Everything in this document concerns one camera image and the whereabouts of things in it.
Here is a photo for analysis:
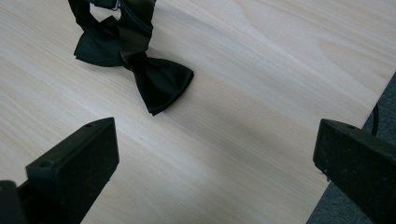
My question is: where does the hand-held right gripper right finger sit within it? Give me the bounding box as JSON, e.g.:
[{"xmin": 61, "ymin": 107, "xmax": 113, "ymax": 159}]
[{"xmin": 312, "ymin": 118, "xmax": 396, "ymax": 224}]

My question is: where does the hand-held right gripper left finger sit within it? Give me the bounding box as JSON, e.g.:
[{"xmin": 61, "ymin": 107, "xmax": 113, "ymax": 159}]
[{"xmin": 17, "ymin": 117, "xmax": 120, "ymax": 224}]

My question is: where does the black bow tie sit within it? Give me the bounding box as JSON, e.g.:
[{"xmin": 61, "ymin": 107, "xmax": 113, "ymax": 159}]
[{"xmin": 67, "ymin": 0, "xmax": 195, "ymax": 117}]

